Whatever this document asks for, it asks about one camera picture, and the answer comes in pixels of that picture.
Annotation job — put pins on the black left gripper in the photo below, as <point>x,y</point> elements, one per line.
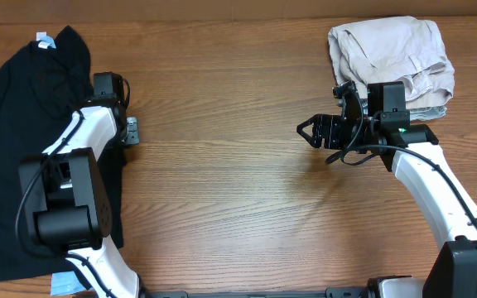
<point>132,130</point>

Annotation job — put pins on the black t-shirt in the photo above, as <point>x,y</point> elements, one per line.
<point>39,91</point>

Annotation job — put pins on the folded light denim jeans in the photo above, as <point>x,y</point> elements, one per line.
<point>427,114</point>

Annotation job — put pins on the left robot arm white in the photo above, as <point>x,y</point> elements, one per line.
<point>65,207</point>

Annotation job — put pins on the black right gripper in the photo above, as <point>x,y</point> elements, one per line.
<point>332,131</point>

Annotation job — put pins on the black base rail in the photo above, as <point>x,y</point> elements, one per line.
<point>263,294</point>

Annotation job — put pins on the light blue t-shirt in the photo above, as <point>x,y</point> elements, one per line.
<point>62,283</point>

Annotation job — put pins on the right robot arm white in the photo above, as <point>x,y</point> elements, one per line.
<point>381,127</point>

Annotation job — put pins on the folded beige trousers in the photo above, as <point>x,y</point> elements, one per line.
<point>391,49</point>

